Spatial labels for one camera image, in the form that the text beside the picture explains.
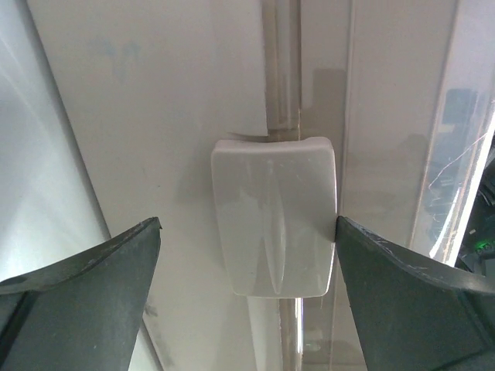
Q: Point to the translucent brown plastic toolbox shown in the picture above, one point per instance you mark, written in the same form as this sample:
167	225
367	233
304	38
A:
247	128

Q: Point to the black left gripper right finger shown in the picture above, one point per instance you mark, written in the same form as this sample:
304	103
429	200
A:
412	312

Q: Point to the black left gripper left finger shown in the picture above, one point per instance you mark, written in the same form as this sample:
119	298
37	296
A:
83	312

